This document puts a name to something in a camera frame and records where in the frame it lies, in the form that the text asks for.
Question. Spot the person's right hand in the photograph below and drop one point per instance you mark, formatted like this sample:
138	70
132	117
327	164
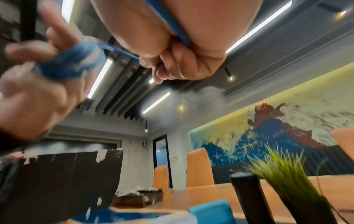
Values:
199	28

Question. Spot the person's left hand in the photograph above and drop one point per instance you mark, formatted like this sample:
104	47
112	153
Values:
36	102

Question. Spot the long ceiling light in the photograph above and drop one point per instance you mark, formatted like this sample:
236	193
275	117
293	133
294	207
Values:
100	78
260	26
156	102
67	11

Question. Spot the dark brown leather case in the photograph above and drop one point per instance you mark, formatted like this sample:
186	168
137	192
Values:
130	199

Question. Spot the tall orange chair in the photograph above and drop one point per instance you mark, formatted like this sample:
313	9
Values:
199	168

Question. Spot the green potted plant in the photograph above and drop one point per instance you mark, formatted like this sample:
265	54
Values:
290	175

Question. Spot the black cylinder pot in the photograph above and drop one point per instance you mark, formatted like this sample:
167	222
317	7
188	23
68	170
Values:
249	196

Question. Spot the black door frame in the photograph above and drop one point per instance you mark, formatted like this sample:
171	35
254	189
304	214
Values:
154	161

